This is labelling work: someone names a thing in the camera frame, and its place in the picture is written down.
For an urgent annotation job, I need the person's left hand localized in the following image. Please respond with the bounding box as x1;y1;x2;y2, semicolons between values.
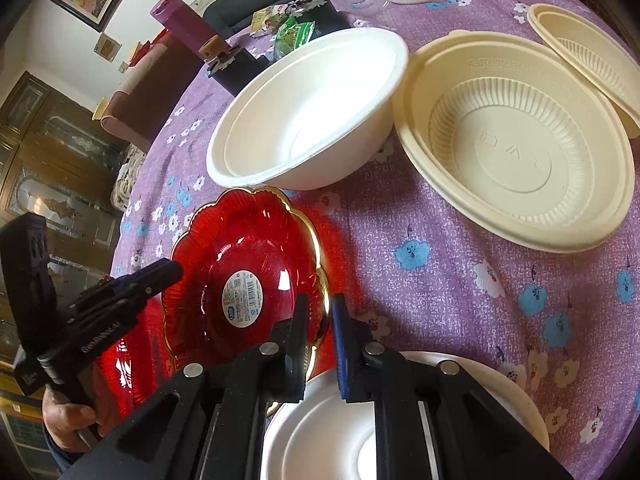
42;375;121;461

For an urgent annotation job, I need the green snack packet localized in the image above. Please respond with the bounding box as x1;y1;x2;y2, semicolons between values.
272;16;317;58

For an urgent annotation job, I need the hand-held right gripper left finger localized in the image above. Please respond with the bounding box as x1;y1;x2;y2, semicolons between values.
60;292;311;480

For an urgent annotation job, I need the wooden glass door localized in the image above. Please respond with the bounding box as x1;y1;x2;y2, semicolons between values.
0;72;131;480

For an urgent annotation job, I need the brown upholstered chair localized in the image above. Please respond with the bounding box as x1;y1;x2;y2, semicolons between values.
100;30;211;153

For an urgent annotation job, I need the small framed picture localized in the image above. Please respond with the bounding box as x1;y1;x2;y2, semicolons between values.
94;32;122;63

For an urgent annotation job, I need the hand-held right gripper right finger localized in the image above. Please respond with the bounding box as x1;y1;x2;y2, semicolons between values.
331;294;576;480

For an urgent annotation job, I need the patterned cushion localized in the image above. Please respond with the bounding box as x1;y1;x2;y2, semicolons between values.
112;145;147;211

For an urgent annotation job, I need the black bottle wooden cap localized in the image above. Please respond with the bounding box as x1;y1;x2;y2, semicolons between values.
199;35;271;96

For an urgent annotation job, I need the dark pouch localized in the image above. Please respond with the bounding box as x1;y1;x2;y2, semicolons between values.
300;0;353;36

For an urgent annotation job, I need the cream plastic bowl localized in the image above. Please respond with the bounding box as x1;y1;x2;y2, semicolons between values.
527;2;640;140
392;30;636;253

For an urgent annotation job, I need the red glass plate gold rim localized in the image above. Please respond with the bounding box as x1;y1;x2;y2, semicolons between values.
167;186;333;418

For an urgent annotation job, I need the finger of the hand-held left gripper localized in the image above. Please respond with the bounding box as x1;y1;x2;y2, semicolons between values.
70;258;184;317

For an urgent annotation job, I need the red box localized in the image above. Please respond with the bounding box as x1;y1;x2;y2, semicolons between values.
134;30;171;61

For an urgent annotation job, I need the purple thermos bottle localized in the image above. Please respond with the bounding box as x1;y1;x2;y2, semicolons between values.
151;0;223;56

